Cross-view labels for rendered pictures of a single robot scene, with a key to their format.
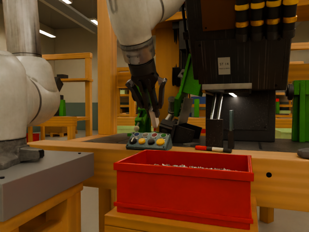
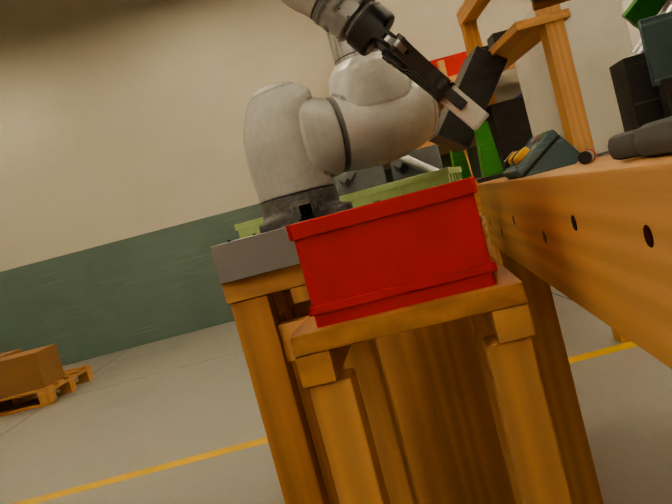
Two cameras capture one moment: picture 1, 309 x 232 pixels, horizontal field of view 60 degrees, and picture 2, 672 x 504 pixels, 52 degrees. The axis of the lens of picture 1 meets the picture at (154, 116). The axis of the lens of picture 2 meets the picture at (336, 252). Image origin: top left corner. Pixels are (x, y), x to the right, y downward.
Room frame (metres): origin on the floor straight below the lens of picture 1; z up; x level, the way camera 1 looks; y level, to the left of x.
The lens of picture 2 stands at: (0.43, -0.95, 0.92)
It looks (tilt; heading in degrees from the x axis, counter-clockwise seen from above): 3 degrees down; 78
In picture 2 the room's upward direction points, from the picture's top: 15 degrees counter-clockwise
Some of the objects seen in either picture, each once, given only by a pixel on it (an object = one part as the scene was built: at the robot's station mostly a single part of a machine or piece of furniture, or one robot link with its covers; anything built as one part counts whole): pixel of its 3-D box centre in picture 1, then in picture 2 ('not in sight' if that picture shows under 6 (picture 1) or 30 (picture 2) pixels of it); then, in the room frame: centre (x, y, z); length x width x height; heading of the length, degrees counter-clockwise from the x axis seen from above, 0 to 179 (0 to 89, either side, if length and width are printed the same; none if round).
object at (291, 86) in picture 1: (288, 91); not in sight; (1.20, -0.60, 1.12); 0.08 x 0.03 x 0.08; 161
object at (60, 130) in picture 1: (60, 129); not in sight; (9.93, 3.50, 0.22); 1.20 x 0.81 x 0.44; 171
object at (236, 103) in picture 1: (239, 103); not in sight; (1.29, -0.41, 1.07); 0.30 x 0.18 x 0.34; 71
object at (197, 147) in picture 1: (212, 149); (587, 156); (0.92, -0.20, 0.91); 0.13 x 0.02 x 0.02; 54
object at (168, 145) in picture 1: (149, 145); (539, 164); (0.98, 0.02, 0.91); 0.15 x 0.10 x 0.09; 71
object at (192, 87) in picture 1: (193, 79); not in sight; (1.16, -0.17, 1.17); 0.13 x 0.12 x 0.20; 71
